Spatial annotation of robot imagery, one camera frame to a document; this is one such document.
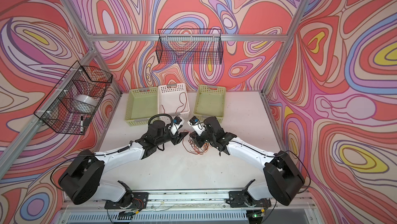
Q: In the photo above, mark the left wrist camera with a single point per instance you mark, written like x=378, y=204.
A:
x=176, y=124

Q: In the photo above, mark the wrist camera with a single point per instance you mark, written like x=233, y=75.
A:
x=176, y=124
x=195, y=123

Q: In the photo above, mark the back black wire wall basket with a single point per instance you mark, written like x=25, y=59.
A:
x=190, y=46

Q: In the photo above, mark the left black wire wall basket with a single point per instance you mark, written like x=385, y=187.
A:
x=62, y=112

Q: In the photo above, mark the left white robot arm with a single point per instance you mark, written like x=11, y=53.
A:
x=82, y=180

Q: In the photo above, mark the black wire wall basket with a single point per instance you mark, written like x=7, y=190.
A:
x=62, y=112
x=190, y=46

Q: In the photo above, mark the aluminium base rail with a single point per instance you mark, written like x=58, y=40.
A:
x=209, y=206

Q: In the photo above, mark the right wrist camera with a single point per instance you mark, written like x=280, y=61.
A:
x=195, y=123

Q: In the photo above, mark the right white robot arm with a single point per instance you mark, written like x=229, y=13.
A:
x=283, y=180

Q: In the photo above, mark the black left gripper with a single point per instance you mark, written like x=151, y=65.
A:
x=175, y=142

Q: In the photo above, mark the right green perforated plastic basket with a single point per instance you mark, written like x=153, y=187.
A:
x=210, y=101

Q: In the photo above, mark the green perforated plastic basket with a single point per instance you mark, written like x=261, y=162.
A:
x=142, y=104
x=210, y=101

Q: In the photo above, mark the black marker pen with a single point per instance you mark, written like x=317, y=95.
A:
x=81, y=125

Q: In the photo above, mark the left green perforated plastic basket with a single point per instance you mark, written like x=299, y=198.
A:
x=142, y=104

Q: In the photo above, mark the white perforated plastic basket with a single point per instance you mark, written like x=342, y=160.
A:
x=173, y=100

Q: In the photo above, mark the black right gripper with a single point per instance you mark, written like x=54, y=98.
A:
x=194, y=135

